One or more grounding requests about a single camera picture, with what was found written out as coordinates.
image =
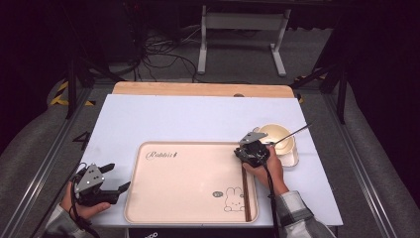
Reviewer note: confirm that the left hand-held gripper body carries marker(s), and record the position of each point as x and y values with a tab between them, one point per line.
89	178

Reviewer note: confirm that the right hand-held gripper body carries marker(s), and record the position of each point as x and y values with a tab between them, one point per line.
254	152

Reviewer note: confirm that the cream bowl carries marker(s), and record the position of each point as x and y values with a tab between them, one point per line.
280	132

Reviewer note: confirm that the white square plate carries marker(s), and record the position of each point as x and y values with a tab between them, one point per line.
289	160

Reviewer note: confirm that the pink tray with rabbit print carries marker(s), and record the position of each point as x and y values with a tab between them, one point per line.
185	188

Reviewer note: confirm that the person's right hand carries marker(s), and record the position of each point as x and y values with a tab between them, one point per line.
269	175

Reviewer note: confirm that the person's left hand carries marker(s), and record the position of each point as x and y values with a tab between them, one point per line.
74	206

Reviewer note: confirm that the white table mat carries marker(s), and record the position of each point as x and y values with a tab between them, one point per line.
171	119

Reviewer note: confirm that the yellow and black floor tape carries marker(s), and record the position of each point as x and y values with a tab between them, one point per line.
59	97

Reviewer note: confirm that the black box with white print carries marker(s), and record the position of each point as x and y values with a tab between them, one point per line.
198	233

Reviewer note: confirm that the black tripod stand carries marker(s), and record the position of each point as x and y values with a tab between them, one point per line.
72	86
341	95

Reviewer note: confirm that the aluminium floor rail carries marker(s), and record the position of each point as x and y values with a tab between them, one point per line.
43	168
356	165

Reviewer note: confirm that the white metal stand frame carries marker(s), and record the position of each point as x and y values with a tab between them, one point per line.
244	21

